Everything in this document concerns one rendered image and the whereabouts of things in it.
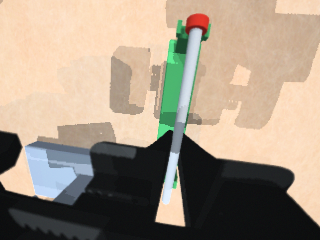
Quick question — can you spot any grey pin with red head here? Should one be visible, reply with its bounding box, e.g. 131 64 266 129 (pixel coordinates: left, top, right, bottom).
162 13 209 204

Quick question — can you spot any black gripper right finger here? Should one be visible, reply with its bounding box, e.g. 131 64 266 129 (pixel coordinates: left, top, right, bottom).
178 133 295 229

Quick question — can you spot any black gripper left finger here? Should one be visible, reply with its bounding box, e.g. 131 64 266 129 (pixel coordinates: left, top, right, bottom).
89 130 173 222

